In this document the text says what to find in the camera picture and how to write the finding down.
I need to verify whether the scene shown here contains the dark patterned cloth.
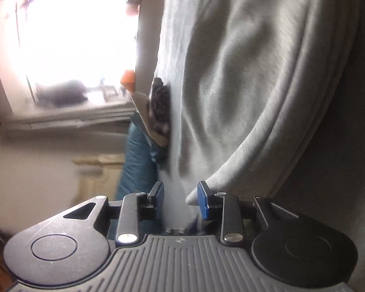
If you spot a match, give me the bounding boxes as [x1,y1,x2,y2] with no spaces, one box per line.
[147,77,172,137]

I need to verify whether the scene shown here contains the window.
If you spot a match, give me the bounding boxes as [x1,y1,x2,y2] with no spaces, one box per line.
[0,0,140,122]

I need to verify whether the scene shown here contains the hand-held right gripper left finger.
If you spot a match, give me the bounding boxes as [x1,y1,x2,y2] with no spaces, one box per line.
[63,182,165,245]

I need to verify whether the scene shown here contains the cream carved headboard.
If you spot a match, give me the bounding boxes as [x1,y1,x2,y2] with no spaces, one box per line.
[71,155,125,201]

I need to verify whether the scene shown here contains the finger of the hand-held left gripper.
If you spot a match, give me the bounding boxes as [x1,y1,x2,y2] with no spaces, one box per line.
[166,222,201,235]

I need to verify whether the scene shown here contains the grey bed blanket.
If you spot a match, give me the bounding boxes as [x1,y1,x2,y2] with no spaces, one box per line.
[140,0,365,292]

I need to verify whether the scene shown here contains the teal duvet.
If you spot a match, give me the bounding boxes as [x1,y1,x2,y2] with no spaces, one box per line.
[108,125,165,241]

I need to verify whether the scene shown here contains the orange bag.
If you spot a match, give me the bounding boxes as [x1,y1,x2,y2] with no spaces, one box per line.
[121,69,136,93]

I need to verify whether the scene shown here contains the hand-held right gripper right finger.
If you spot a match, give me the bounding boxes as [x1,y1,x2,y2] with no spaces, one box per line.
[198,181,299,245]

